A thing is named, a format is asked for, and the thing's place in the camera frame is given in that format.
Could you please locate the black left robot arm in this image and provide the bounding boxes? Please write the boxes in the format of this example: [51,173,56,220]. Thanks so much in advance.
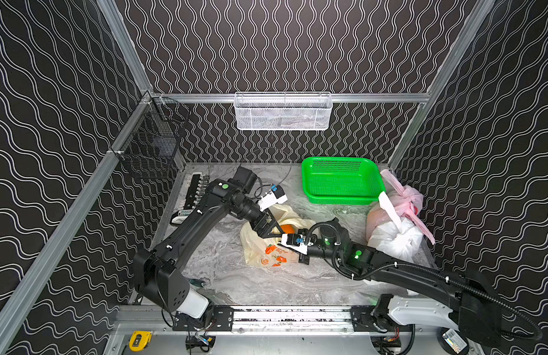
[133,167,278,319]

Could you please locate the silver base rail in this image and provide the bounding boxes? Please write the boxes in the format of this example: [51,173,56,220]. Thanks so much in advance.
[171,304,417,334]

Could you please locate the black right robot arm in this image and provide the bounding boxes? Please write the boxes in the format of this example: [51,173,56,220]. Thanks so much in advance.
[287,219,543,348]

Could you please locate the pink plastic bag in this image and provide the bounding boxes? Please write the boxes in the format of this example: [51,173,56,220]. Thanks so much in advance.
[366,170,436,245]

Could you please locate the white plastic bag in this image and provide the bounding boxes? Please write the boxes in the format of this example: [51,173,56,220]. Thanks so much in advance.
[366,217,423,263]

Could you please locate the yellow tape measure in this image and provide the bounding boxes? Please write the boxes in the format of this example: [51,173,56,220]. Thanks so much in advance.
[128,331,153,352]

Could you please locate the black wire basket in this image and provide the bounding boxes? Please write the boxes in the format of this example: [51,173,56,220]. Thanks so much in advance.
[116,101,178,180]

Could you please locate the black round device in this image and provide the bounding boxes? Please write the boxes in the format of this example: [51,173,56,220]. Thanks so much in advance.
[441,329,469,354]

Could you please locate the white wire mesh basket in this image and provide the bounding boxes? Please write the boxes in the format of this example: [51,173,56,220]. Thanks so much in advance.
[233,92,333,131]

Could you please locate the yellow bag with orange print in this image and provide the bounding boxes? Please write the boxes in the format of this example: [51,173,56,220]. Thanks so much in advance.
[240,204,315,269]

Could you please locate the socket set rail holder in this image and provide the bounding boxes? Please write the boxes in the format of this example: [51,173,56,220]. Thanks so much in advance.
[170,172,210,226]

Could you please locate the large orange top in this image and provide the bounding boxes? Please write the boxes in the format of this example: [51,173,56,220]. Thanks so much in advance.
[280,224,297,234]

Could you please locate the green plastic basket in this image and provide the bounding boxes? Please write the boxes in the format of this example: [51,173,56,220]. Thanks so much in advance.
[302,157,386,206]

